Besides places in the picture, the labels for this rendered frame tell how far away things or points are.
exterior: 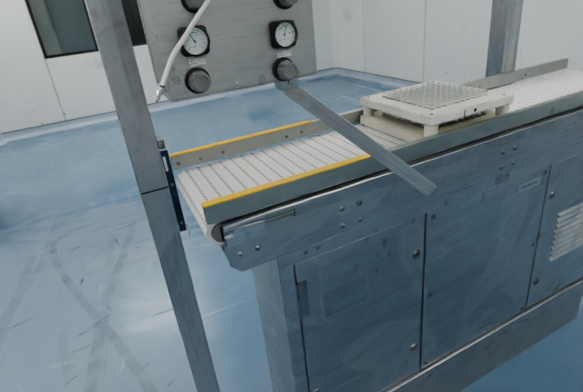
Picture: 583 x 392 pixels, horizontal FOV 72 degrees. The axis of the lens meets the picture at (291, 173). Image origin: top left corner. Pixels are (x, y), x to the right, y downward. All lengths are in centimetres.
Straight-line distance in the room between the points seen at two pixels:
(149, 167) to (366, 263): 52
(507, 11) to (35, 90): 514
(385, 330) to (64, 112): 511
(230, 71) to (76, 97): 518
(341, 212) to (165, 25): 44
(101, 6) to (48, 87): 487
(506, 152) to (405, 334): 53
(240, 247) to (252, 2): 38
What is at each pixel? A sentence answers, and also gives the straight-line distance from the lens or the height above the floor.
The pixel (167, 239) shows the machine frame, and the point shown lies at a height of 75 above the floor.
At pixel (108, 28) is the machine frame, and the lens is 85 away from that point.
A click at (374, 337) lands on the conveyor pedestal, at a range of 110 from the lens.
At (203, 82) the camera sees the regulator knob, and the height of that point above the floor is 115.
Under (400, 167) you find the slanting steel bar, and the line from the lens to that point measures 68.
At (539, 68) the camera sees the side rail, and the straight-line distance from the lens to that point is 155.
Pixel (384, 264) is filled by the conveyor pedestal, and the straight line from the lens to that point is 98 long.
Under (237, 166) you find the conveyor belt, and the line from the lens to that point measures 87.
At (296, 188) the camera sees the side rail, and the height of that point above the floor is 93.
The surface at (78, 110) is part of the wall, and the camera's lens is 573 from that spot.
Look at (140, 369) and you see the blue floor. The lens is 179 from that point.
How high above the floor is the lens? 124
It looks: 24 degrees down
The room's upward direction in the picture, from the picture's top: 6 degrees counter-clockwise
